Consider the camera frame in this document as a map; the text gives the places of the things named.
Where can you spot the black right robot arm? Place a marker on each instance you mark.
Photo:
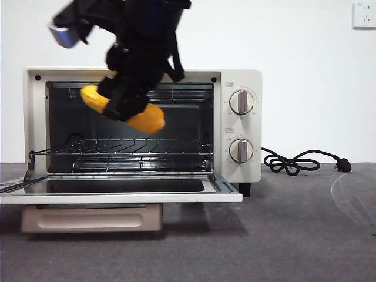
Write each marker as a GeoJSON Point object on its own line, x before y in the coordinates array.
{"type": "Point", "coordinates": [141, 44]}

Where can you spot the white wall socket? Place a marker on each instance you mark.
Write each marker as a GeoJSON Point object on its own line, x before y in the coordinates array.
{"type": "Point", "coordinates": [365, 14]}

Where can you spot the cream oven knob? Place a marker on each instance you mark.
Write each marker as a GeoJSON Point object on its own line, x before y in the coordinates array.
{"type": "Point", "coordinates": [242, 102]}
{"type": "Point", "coordinates": [241, 151]}

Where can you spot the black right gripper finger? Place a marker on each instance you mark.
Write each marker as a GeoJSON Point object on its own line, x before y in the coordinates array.
{"type": "Point", "coordinates": [113, 86]}
{"type": "Point", "coordinates": [123, 107]}

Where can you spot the yellow corn cob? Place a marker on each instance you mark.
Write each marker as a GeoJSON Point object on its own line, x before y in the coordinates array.
{"type": "Point", "coordinates": [149, 119]}

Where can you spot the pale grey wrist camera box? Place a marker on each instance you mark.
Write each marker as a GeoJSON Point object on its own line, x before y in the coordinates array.
{"type": "Point", "coordinates": [63, 36]}

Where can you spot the cream Toshiba toaster oven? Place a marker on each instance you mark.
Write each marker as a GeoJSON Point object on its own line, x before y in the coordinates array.
{"type": "Point", "coordinates": [243, 126]}

